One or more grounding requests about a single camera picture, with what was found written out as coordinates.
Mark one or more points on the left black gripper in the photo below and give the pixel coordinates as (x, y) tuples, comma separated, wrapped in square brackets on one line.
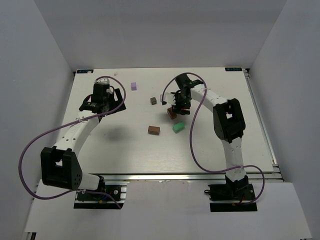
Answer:
[(116, 99)]

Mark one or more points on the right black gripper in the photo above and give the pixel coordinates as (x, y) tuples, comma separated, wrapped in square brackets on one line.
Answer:
[(181, 108)]

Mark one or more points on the brown rectangular block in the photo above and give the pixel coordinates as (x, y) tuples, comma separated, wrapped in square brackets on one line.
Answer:
[(171, 114)]

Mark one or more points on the green notched block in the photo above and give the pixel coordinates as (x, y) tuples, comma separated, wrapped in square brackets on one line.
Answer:
[(178, 127)]

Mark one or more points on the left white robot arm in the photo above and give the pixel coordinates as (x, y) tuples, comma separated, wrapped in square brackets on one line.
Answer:
[(59, 164)]

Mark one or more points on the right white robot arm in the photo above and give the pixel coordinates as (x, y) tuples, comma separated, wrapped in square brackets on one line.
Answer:
[(228, 124)]

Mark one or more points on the purple cube block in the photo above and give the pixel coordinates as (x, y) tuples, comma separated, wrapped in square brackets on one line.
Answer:
[(133, 86)]

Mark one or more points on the olive green cube block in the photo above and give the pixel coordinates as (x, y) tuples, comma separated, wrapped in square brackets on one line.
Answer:
[(153, 100)]

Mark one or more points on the brown block with picture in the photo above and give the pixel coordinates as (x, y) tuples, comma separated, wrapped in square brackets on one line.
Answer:
[(153, 130)]

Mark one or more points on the left blue label sticker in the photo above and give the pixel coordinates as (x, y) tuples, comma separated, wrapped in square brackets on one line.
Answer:
[(84, 71)]

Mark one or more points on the blue label sticker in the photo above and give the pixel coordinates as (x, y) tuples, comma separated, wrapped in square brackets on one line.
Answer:
[(84, 71), (233, 69)]

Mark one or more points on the right blue label sticker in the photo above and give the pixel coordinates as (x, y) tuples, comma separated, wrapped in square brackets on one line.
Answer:
[(233, 69)]

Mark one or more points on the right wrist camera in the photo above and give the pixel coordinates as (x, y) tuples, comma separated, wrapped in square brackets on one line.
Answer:
[(168, 98)]

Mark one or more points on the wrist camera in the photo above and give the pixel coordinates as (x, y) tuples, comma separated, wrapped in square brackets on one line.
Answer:
[(103, 80), (168, 98)]

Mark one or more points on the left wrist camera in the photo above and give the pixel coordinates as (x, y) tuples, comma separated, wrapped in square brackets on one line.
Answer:
[(103, 80)]

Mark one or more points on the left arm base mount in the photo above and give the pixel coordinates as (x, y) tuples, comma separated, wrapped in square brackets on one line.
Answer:
[(113, 198)]

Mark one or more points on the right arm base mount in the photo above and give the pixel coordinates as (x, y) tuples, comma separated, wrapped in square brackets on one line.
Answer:
[(222, 200)]

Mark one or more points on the aluminium table frame rail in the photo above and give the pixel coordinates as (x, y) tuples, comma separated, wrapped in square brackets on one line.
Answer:
[(275, 165)]

